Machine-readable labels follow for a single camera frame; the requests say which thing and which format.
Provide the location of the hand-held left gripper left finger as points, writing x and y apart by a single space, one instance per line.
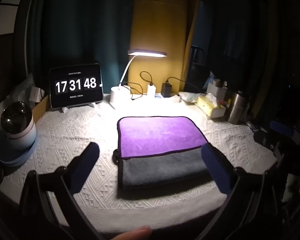
83 163

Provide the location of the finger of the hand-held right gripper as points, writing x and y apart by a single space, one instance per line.
281 127

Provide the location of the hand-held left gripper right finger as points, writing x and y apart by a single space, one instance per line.
215 167

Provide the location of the grey towel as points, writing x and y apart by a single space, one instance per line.
162 168

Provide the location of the purple towel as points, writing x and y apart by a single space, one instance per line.
155 135

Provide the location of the person's left hand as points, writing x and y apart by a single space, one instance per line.
132 233

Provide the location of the white textured tablecloth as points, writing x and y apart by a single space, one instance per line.
65 135

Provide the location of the stainless steel bottle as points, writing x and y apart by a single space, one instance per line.
236 107

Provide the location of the white tablet stand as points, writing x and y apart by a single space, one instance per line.
77 106

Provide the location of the yellow tissue box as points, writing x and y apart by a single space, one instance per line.
210 106

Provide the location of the cardboard box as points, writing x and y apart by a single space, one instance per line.
41 105

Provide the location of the white slatted storage basket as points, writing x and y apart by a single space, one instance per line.
216 91

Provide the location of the clear plastic bag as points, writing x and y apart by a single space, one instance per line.
190 96

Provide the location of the round white dome device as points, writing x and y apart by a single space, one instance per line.
17 126

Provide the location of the black tablet with clock display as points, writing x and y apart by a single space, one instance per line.
75 85

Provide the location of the white power strip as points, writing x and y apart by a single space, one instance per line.
170 98

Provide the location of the small white box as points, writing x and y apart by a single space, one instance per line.
36 94

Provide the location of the black power adapter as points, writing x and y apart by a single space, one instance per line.
166 90

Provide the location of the white desk lamp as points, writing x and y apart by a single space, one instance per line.
130 80

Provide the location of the white plug charger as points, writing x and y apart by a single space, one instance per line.
151 90

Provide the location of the dark green curtain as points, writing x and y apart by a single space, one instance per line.
85 30

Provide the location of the yellow curtain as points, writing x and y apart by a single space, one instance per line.
157 25

